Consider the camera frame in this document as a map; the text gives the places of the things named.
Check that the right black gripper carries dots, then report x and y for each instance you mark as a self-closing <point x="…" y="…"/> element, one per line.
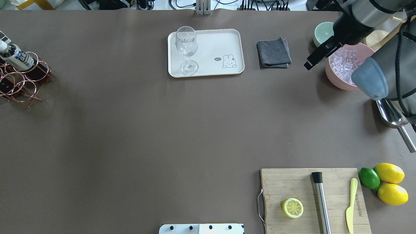
<point x="350" y="30"/>

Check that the copper wire bottle basket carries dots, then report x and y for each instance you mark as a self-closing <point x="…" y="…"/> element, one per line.
<point x="24" y="87"/>

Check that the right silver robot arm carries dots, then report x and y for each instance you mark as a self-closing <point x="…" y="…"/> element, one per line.
<point x="390" y="72"/>

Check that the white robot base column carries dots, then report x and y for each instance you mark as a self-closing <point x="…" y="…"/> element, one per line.
<point x="209" y="228"/>

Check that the tea bottle white cap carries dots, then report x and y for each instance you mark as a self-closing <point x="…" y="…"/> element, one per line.
<point x="15" y="56"/>

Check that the pink bowl of ice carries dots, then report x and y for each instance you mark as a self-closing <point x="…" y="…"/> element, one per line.
<point x="341" y="65"/>

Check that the grey folded cloth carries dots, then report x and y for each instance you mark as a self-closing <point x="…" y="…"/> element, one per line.
<point x="274" y="53"/>

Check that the green empty bowl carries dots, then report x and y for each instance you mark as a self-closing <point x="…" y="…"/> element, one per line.
<point x="323" y="32"/>

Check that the wooden cup tree stand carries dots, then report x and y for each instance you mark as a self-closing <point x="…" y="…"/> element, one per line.
<point x="379" y="38"/>

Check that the white rabbit tray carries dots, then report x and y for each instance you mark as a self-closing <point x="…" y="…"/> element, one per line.
<point x="219" y="53"/>

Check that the steel ice scoop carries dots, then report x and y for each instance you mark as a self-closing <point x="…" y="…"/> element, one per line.
<point x="395" y="120"/>

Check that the steel muddler black tip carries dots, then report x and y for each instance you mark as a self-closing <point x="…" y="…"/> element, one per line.
<point x="323" y="211"/>

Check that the bamboo cutting board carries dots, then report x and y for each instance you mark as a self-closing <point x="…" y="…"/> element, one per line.
<point x="279" y="184"/>

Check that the clear wine glass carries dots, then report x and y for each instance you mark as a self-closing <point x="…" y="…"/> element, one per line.
<point x="187" y="45"/>

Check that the green lime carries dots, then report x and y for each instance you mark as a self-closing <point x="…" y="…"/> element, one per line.
<point x="369" y="178"/>

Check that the yellow lemon far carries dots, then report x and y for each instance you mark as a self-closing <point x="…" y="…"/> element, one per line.
<point x="389" y="173"/>

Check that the yellow lemon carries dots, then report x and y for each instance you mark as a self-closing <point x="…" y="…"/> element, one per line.
<point x="389" y="173"/>
<point x="392" y="194"/>

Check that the half lemon slice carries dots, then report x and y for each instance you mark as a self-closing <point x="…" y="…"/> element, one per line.
<point x="293" y="208"/>

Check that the yellow plastic knife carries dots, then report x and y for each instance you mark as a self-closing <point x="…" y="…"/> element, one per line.
<point x="349" y="213"/>

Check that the yellow lemon near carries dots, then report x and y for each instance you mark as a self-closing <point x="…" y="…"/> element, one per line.
<point x="392" y="194"/>

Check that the aluminium frame post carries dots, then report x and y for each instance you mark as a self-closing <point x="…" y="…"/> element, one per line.
<point x="203" y="7"/>

